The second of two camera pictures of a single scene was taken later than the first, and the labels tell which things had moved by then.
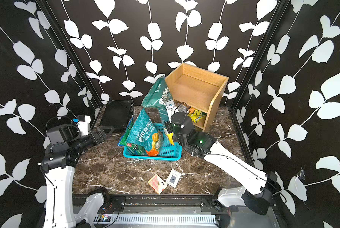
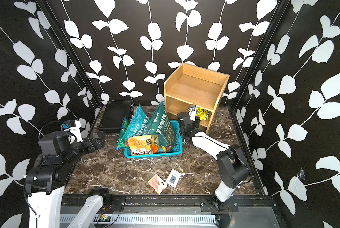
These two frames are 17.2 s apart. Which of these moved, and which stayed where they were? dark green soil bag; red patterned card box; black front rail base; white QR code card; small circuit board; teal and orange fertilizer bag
Moved: dark green soil bag; teal and orange fertilizer bag
Stayed: red patterned card box; black front rail base; small circuit board; white QR code card
